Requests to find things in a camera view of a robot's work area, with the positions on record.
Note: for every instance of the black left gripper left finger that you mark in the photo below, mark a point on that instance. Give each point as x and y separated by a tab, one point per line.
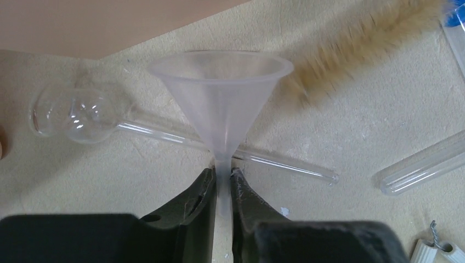
179	231

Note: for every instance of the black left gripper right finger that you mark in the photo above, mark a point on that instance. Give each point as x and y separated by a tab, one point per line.
262	234

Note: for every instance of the clear plastic funnel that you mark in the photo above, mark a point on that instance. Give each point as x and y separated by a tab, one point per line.
221	93

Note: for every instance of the glass thistle tube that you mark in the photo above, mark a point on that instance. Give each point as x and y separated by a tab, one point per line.
89	116

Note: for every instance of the clay pipe triangle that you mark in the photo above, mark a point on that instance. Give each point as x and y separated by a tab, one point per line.
426	251

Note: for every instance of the test tube brush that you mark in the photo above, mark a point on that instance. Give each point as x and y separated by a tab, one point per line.
366	43

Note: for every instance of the lower blue-capped test tube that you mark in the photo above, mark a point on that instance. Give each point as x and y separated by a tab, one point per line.
422	167

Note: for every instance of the blue-capped test tube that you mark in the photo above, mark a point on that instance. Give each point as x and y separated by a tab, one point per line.
422	167
453	27

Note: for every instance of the upper blue-capped test tube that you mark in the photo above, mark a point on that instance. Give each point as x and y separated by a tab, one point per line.
453	27

